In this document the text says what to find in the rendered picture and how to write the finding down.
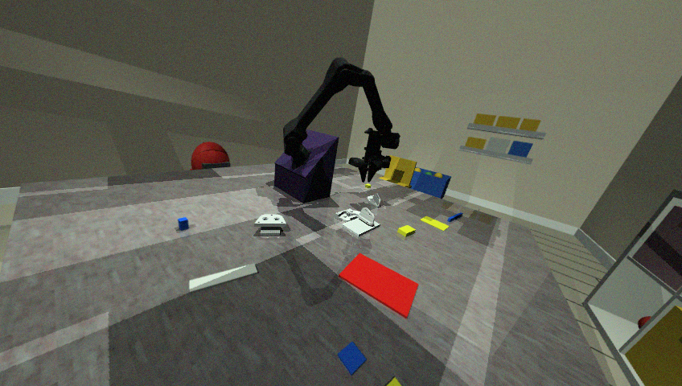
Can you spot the pale grey flat bar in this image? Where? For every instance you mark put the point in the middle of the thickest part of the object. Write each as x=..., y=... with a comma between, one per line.
x=213, y=280

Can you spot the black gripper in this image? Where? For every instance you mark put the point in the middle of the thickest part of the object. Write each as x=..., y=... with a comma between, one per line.
x=364, y=166

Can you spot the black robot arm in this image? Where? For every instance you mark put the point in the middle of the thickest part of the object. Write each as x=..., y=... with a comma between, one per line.
x=339, y=75

